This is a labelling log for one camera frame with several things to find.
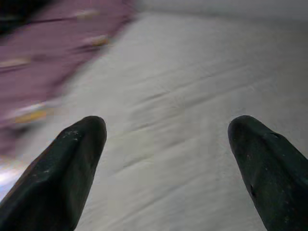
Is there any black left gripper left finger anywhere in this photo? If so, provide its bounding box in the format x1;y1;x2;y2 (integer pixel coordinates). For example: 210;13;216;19
0;115;107;231

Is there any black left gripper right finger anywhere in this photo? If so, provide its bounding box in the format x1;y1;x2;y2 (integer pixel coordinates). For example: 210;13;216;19
228;115;308;231

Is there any purple cartoon print blanket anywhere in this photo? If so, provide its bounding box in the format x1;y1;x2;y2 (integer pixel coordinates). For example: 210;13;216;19
0;0;138;154

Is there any white quilted mattress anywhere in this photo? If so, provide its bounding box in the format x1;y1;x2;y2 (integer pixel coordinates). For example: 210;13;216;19
0;9;308;231

